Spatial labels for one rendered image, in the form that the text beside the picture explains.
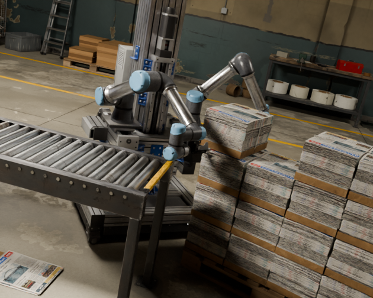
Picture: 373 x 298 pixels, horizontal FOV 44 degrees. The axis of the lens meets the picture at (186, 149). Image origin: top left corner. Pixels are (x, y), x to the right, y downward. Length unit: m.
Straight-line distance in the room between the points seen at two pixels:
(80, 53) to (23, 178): 6.80
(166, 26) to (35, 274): 1.71
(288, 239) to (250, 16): 6.91
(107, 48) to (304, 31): 3.66
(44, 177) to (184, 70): 7.42
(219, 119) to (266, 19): 6.58
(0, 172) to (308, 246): 1.64
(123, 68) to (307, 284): 1.89
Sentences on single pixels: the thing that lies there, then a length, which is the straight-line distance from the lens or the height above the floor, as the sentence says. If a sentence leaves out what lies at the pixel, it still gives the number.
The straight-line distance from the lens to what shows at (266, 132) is 2.91.
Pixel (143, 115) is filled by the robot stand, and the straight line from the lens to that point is 3.22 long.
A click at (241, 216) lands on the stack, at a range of 2.77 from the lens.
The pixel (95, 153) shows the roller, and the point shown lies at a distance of 2.51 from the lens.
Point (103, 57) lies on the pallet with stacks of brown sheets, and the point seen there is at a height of 0.31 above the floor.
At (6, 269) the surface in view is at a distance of 2.93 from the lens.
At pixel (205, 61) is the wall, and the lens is 9.36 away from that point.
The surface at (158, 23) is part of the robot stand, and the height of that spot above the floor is 1.45.
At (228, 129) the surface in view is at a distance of 2.69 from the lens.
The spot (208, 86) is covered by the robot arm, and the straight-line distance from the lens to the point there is 3.30.
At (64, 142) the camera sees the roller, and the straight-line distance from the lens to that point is 2.61.
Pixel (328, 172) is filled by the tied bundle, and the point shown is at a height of 0.93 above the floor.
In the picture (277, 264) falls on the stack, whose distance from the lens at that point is 2.79.
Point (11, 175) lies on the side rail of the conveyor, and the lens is 2.32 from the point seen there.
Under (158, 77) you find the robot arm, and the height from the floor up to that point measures 1.21.
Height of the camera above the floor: 1.67
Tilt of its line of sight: 18 degrees down
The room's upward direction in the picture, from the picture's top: 11 degrees clockwise
